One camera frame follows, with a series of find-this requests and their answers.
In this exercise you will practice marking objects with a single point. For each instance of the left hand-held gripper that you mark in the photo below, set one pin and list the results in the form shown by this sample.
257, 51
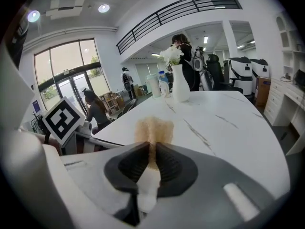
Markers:
63, 120

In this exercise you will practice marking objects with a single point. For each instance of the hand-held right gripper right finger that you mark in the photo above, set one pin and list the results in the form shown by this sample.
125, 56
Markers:
176, 170

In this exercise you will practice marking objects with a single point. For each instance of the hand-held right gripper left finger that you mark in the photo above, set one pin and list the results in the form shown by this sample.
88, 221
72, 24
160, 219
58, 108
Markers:
128, 168

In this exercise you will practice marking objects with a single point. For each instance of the beige cloth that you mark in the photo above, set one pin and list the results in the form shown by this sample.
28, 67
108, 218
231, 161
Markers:
155, 130

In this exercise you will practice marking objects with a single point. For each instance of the wooden shelf rack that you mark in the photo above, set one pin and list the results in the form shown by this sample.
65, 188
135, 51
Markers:
109, 104

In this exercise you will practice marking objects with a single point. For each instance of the clear jar pale green lid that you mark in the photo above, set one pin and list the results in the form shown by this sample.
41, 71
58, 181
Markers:
154, 86

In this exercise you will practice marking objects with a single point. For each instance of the clear bottle with blue cap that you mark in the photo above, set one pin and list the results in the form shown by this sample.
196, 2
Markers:
165, 86

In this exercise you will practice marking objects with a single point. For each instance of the white ceramic vase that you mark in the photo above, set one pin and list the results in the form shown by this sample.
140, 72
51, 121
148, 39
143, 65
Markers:
180, 85

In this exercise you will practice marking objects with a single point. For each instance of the large glass window front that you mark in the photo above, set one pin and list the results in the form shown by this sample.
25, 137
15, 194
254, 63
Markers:
66, 58

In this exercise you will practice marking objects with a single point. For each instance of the black office chair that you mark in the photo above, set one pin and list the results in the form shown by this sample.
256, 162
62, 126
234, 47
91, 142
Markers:
214, 70

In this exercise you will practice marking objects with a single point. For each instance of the white flower bouquet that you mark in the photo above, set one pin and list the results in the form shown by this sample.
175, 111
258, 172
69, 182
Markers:
171, 54

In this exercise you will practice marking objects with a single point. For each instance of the brown cardboard box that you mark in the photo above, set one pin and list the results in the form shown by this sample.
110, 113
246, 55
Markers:
263, 92

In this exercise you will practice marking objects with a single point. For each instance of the white black pod machine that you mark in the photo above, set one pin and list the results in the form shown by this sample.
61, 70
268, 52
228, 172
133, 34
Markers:
239, 68
261, 68

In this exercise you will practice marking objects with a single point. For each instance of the white desk with drawers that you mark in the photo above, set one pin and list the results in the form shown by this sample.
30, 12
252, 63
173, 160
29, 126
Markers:
278, 96

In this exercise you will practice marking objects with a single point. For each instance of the round ceiling lamp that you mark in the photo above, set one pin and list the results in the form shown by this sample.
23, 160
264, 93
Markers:
104, 8
33, 16

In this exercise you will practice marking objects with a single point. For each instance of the white ceiling air conditioner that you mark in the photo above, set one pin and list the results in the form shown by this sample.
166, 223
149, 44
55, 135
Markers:
65, 6

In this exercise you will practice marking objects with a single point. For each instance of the black balcony railing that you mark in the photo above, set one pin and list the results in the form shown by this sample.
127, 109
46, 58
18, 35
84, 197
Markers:
166, 14

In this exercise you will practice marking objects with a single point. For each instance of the white shelf unit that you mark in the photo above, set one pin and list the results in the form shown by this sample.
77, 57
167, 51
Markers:
288, 44

